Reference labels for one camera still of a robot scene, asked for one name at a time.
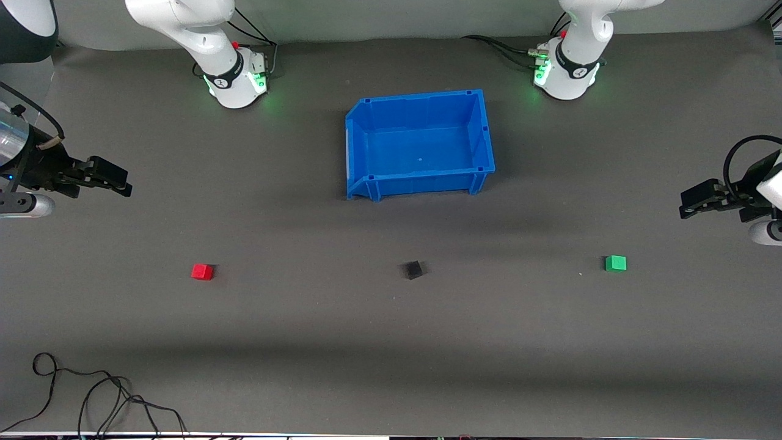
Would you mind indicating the blue plastic bin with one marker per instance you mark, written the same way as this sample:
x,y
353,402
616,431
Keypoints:
x,y
421,150

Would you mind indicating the small black cube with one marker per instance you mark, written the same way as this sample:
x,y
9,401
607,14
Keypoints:
x,y
413,269

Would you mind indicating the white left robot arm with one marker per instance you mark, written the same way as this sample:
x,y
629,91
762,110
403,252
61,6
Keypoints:
x,y
571,76

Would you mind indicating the small red cube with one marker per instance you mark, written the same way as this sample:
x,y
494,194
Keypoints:
x,y
201,272

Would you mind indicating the small green cube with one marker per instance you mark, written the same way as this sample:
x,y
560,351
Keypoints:
x,y
616,263

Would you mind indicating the dark frame rail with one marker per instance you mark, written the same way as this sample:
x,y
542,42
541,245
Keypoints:
x,y
774,24

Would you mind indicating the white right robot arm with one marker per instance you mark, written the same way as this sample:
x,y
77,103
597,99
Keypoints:
x,y
227,79

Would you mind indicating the dark grey table mat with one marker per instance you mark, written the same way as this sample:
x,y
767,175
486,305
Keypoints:
x,y
391,330

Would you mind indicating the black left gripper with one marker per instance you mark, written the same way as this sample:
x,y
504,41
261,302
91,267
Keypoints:
x,y
746,194

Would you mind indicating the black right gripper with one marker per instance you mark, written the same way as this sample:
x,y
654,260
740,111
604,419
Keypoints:
x,y
41,167

